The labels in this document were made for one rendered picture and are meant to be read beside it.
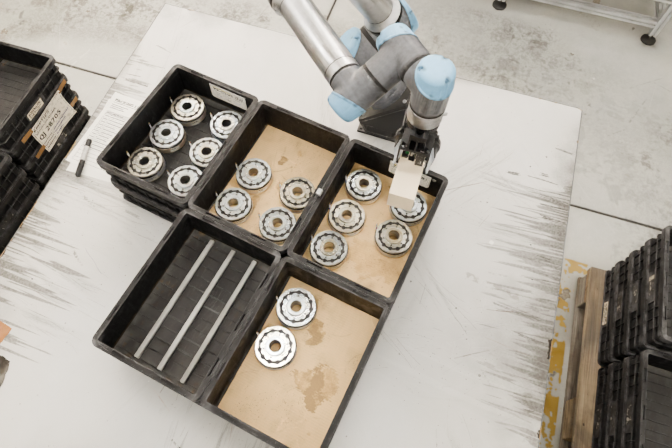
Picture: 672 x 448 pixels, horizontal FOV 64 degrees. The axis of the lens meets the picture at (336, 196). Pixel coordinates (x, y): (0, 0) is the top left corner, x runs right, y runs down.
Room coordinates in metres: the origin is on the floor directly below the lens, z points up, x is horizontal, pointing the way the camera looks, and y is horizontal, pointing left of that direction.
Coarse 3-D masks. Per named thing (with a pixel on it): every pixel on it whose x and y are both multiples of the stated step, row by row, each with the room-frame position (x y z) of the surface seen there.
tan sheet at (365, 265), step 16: (384, 176) 0.79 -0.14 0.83; (384, 192) 0.73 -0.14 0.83; (368, 208) 0.68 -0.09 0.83; (384, 208) 0.68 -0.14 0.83; (320, 224) 0.63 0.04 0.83; (368, 224) 0.63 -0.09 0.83; (352, 240) 0.58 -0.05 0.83; (368, 240) 0.58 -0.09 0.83; (304, 256) 0.53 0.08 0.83; (352, 256) 0.53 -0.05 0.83; (368, 256) 0.53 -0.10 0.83; (384, 256) 0.54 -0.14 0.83; (336, 272) 0.49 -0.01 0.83; (352, 272) 0.49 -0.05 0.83; (368, 272) 0.49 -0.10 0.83; (384, 272) 0.49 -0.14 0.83; (400, 272) 0.49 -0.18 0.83; (384, 288) 0.45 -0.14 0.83
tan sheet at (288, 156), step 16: (272, 128) 0.94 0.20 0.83; (256, 144) 0.88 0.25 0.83; (272, 144) 0.89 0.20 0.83; (288, 144) 0.89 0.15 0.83; (304, 144) 0.89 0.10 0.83; (272, 160) 0.83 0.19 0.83; (288, 160) 0.83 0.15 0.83; (304, 160) 0.83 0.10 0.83; (320, 160) 0.84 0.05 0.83; (288, 176) 0.78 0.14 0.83; (304, 176) 0.78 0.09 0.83; (320, 176) 0.78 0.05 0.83; (272, 192) 0.72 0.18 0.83; (256, 208) 0.67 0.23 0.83; (240, 224) 0.62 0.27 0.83; (256, 224) 0.62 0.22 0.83
